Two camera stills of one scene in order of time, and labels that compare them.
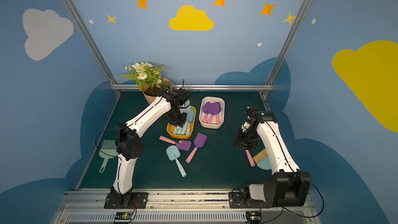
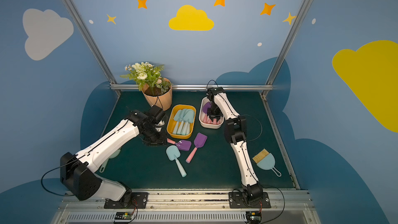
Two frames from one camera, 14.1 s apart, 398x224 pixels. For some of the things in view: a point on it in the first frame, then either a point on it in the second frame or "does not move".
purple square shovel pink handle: (199, 142) does not move
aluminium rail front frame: (176, 207) does not move
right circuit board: (254, 217) does not move
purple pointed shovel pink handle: (206, 109) does not move
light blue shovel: (172, 153) does not move
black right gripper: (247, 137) to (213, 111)
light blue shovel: (187, 131) to (189, 115)
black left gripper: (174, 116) to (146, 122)
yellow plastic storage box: (170, 128) does not move
